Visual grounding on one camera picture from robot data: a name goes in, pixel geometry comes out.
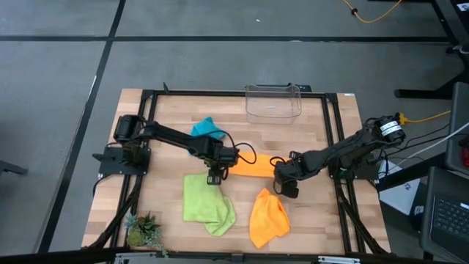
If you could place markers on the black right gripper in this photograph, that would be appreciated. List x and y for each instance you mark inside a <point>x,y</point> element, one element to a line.
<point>293,168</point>

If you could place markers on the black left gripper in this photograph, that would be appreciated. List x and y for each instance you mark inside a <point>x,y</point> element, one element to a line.
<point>220,155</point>

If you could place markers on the green microfiber towel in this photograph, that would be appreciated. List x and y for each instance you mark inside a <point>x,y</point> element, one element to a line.
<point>205,201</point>

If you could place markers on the orange microfiber towel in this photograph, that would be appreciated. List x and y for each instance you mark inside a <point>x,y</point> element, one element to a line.
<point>256,166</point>
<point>267,220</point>

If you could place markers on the teal microfiber towel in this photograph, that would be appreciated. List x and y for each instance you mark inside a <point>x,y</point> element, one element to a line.
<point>205,128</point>

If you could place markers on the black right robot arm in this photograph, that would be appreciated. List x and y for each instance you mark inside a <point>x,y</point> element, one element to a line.
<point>348,146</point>

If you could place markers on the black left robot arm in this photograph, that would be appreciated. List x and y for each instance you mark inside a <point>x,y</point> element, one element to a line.
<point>168,135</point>

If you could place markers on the clear plastic bin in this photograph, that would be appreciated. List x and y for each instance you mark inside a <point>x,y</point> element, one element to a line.
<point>273,110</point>

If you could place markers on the small artificial succulent plant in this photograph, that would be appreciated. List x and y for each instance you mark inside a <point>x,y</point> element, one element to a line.
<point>136,238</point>

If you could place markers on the white cardboard box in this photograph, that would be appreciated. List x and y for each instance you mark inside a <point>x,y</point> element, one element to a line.
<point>399,198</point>

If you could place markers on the grey laptop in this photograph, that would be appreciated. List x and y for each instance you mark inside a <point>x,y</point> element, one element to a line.
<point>450,220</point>

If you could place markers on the grey computer monitor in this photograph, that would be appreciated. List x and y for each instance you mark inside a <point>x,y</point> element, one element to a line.
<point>458,128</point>

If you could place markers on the red object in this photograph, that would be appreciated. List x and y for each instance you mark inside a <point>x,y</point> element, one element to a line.
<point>466,157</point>

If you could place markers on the black furniture leg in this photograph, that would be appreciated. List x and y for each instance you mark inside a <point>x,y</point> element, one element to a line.
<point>11,168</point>

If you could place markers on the black aluminium table frame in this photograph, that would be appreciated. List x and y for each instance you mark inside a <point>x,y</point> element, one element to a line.
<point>238,93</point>

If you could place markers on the silver metal bracket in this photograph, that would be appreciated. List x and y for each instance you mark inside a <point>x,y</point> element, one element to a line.
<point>135,258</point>
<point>339,260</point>

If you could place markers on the black desk frame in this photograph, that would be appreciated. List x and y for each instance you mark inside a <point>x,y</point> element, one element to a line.
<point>421,93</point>

